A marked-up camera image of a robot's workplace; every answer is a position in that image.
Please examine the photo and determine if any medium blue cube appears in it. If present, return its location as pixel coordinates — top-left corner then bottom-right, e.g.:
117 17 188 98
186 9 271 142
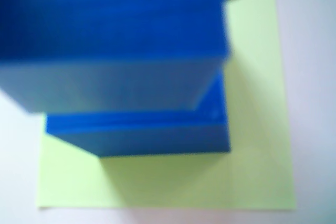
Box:
0 0 232 116

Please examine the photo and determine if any large blue cube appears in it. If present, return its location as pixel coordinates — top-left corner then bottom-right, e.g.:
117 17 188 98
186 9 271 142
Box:
45 68 232 157

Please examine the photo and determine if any green paper square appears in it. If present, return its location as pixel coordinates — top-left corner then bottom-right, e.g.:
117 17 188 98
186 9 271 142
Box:
35 0 298 212

